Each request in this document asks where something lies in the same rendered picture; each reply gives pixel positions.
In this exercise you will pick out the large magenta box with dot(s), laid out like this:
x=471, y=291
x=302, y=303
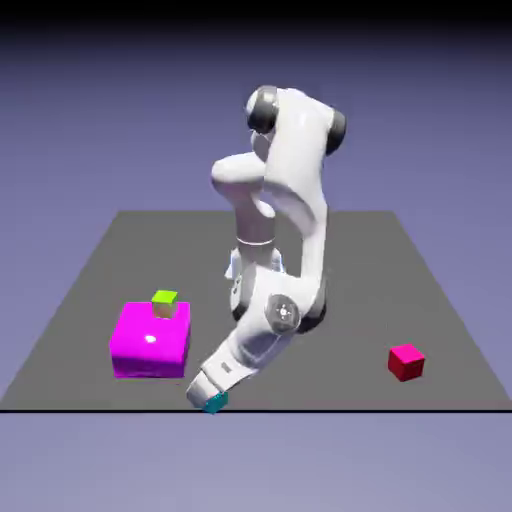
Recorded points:
x=150, y=344

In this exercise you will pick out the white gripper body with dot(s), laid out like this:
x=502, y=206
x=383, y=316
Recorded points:
x=201, y=390

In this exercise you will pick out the small green cube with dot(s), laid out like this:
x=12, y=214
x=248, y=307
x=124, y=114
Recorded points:
x=164, y=304

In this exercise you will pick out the small red cube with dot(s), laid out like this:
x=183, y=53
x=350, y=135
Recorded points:
x=406, y=362

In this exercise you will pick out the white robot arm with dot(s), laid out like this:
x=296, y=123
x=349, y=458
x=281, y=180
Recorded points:
x=294, y=168

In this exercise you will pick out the small teal cube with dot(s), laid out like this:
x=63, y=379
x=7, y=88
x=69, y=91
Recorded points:
x=214, y=403

